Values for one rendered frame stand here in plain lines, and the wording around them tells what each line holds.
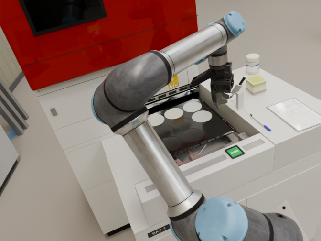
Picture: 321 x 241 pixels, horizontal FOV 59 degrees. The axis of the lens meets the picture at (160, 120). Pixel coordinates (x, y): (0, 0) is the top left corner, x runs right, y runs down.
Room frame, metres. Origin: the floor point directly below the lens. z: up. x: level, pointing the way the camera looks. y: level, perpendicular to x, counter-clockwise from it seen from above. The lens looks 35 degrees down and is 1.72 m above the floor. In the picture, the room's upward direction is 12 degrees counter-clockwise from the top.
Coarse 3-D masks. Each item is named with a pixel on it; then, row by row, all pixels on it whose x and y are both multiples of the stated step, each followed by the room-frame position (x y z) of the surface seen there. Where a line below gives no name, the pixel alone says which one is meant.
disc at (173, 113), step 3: (174, 108) 1.27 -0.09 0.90; (177, 108) 1.27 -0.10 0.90; (168, 111) 1.25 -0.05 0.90; (171, 111) 1.25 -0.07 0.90; (174, 111) 1.24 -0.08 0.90; (177, 111) 1.24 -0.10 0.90; (180, 111) 1.23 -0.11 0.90; (165, 114) 1.23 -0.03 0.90; (168, 114) 1.23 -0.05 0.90; (171, 114) 1.22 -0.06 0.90; (174, 114) 1.21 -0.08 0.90; (177, 114) 1.21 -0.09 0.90; (180, 114) 1.20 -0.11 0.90; (168, 117) 1.20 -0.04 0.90; (171, 117) 1.19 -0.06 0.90; (174, 117) 1.19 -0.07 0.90; (177, 117) 1.18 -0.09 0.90
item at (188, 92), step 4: (192, 88) 1.37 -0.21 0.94; (196, 88) 1.37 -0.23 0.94; (180, 92) 1.35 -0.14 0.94; (184, 92) 1.35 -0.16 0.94; (188, 92) 1.35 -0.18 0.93; (192, 92) 1.36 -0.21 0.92; (168, 96) 1.34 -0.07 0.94; (172, 96) 1.33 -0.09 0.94; (176, 96) 1.33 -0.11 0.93; (180, 96) 1.34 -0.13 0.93; (156, 100) 1.32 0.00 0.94; (160, 100) 1.31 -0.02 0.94; (164, 100) 1.32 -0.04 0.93; (168, 100) 1.32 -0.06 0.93; (188, 100) 1.36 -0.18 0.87; (148, 104) 1.30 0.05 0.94; (152, 104) 1.30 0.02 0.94; (156, 104) 1.30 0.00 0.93; (160, 104) 1.31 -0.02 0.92; (148, 108) 1.29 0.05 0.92
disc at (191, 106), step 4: (184, 104) 1.29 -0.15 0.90; (188, 104) 1.28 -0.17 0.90; (192, 104) 1.27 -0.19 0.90; (196, 104) 1.27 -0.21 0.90; (200, 104) 1.26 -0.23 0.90; (184, 108) 1.25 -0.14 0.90; (188, 108) 1.25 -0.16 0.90; (192, 108) 1.24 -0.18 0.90; (196, 108) 1.23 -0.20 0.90; (200, 108) 1.22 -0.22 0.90
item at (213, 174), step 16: (240, 144) 0.82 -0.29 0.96; (256, 144) 0.81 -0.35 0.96; (272, 144) 0.79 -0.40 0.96; (208, 160) 0.77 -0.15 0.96; (224, 160) 0.76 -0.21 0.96; (240, 160) 0.74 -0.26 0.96; (256, 160) 0.76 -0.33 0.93; (272, 160) 0.78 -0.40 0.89; (192, 176) 0.71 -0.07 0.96; (208, 176) 0.70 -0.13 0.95; (224, 176) 0.72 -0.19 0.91; (240, 176) 0.74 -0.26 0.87; (256, 176) 0.76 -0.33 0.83; (144, 192) 0.68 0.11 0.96; (208, 192) 0.70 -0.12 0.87; (224, 192) 0.72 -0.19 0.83; (144, 208) 0.64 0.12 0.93; (160, 208) 0.65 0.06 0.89
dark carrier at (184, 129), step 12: (168, 108) 1.28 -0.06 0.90; (180, 108) 1.26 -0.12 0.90; (204, 108) 1.21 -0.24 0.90; (168, 120) 1.17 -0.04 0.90; (180, 120) 1.15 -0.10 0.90; (192, 120) 1.13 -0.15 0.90; (216, 120) 1.09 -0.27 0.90; (156, 132) 1.09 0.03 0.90; (168, 132) 1.07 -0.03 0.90; (180, 132) 1.05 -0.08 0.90; (192, 132) 1.04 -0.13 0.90; (204, 132) 1.02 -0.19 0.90; (216, 132) 1.00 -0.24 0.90; (168, 144) 0.99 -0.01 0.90; (180, 144) 0.97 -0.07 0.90; (192, 144) 0.95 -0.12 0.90
